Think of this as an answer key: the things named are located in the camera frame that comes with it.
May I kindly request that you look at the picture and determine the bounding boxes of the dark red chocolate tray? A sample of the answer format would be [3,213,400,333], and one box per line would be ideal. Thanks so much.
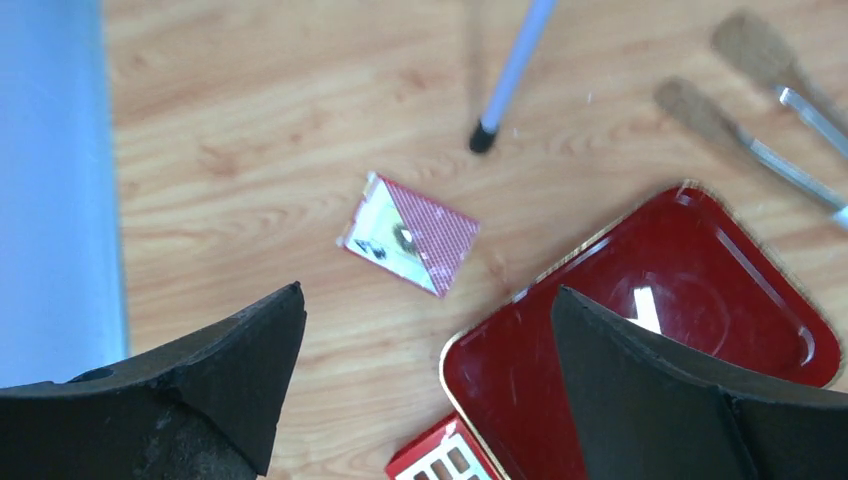
[440,180,843,479]

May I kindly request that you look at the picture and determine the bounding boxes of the steel tongs with white hinge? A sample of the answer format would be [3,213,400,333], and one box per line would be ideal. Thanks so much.
[653,7,847,229]

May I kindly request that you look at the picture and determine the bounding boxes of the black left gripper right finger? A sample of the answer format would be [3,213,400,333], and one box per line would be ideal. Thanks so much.
[551,287,847,479]

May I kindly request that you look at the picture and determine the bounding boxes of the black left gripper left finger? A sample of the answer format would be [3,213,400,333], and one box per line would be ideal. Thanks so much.
[1,283,307,479]

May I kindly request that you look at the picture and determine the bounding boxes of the red grid mould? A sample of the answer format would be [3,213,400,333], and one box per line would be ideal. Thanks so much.
[385,412,502,480]

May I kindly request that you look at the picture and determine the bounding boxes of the pink square card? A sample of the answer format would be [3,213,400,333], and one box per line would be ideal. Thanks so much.
[336,172,480,298]

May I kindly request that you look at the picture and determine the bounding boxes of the grey tripod stand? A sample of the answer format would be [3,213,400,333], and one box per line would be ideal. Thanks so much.
[468,0,558,155]

